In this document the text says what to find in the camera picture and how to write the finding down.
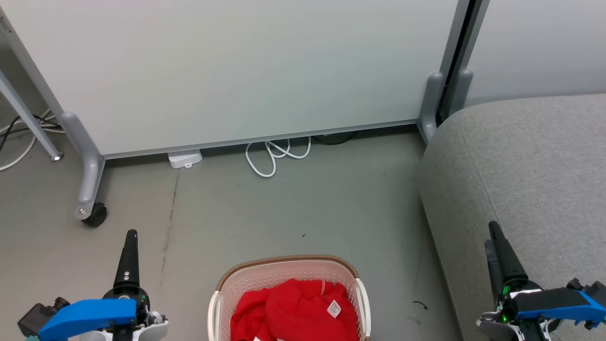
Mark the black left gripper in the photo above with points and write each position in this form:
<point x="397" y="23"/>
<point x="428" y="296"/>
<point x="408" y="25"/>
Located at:
<point x="144" y="308"/>

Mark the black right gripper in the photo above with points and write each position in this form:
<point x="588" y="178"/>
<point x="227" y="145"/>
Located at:
<point x="506" y="303"/>

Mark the red shirt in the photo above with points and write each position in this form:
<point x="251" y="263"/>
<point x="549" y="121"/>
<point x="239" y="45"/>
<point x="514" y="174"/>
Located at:
<point x="293" y="312"/>

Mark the grey fabric sofa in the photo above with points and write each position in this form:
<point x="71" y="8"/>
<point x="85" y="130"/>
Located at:
<point x="521" y="180"/>

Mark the black caster wheel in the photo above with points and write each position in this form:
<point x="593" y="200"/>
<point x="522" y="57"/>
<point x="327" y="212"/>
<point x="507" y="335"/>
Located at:
<point x="96" y="215"/>

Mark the small black floor scrap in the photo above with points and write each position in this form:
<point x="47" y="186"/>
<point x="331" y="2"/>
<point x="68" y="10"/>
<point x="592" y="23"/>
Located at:
<point x="421" y="304"/>

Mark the grey partition foot with caster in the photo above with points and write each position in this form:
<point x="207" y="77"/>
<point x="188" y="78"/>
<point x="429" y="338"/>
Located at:
<point x="87" y="161"/>

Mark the white power adapter box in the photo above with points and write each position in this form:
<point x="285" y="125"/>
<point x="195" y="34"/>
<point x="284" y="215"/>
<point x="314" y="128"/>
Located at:
<point x="184" y="158"/>

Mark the cream perforated laundry basket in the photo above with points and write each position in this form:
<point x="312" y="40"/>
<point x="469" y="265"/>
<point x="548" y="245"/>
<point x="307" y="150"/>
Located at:
<point x="279" y="270"/>

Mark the grey slanted table leg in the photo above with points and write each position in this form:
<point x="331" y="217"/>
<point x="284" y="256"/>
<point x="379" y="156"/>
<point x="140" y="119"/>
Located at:
<point x="28" y="118"/>

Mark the pale grey partition panel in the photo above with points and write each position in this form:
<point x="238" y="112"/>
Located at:
<point x="544" y="47"/>

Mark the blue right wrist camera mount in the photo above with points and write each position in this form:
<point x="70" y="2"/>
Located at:
<point x="554" y="303"/>

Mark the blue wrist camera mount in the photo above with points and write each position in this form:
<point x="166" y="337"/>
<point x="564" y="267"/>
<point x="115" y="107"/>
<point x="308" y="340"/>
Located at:
<point x="554" y="303"/>
<point x="90" y="315"/>

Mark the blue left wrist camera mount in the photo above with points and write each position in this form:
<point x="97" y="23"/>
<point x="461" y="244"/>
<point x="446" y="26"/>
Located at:
<point x="90" y="315"/>

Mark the white partition panel grey frame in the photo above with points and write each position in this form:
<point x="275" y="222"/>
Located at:
<point x="236" y="71"/>

